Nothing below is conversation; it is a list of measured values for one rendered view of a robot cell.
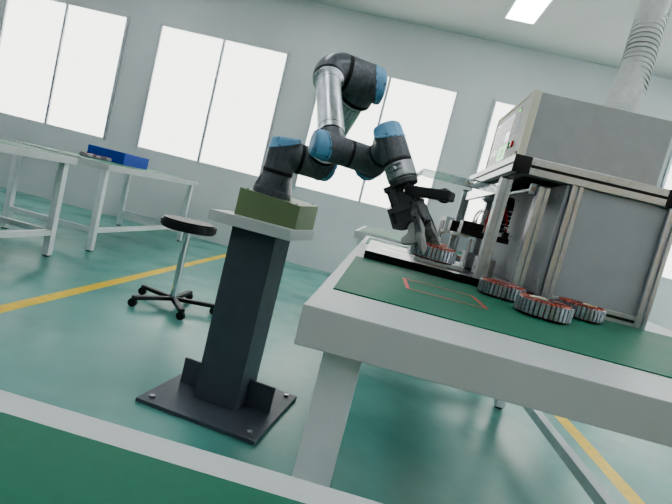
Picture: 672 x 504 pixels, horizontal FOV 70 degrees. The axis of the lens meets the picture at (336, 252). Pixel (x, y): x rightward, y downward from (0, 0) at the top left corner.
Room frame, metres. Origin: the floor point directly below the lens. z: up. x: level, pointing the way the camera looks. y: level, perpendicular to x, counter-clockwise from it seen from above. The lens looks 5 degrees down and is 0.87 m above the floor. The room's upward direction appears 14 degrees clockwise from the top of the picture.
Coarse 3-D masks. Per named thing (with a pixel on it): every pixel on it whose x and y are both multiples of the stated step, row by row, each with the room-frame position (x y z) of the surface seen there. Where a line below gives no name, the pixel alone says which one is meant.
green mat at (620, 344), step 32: (352, 288) 0.74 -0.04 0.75; (384, 288) 0.83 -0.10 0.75; (416, 288) 0.94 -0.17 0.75; (448, 288) 1.08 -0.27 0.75; (480, 320) 0.74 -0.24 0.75; (512, 320) 0.83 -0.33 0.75; (544, 320) 0.94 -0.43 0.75; (576, 320) 1.08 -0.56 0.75; (576, 352) 0.68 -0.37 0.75; (608, 352) 0.74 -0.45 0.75; (640, 352) 0.83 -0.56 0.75
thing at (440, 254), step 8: (416, 248) 1.14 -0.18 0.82; (432, 248) 1.12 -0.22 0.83; (440, 248) 1.12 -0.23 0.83; (448, 248) 1.17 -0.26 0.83; (424, 256) 1.13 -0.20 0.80; (432, 256) 1.12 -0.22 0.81; (440, 256) 1.12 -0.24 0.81; (448, 256) 1.13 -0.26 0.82; (456, 256) 1.16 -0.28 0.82; (448, 264) 1.14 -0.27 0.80
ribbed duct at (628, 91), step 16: (640, 0) 2.78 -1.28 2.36; (656, 0) 2.68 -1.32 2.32; (640, 16) 2.71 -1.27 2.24; (656, 16) 2.67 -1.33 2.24; (640, 32) 2.68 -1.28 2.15; (656, 32) 2.65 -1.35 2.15; (640, 48) 2.64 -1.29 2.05; (656, 48) 2.65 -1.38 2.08; (624, 64) 2.66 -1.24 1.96; (640, 64) 2.61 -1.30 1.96; (624, 80) 2.60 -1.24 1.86; (640, 80) 2.59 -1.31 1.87; (608, 96) 2.63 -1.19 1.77; (624, 96) 2.55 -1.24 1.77; (640, 96) 2.58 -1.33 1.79
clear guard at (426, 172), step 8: (424, 168) 1.64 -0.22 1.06; (424, 176) 1.87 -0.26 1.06; (432, 176) 1.80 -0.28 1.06; (440, 176) 1.74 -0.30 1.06; (448, 176) 1.68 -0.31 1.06; (456, 176) 1.63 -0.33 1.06; (464, 184) 1.80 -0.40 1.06; (472, 184) 1.74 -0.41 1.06; (480, 184) 1.68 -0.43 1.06; (488, 184) 1.62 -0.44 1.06
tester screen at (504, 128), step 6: (510, 120) 1.62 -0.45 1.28; (504, 126) 1.69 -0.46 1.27; (510, 126) 1.59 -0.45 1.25; (498, 132) 1.77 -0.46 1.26; (504, 132) 1.66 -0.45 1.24; (498, 138) 1.74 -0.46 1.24; (498, 144) 1.71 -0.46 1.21; (504, 144) 1.61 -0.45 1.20; (492, 150) 1.79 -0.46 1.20; (498, 150) 1.68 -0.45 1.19
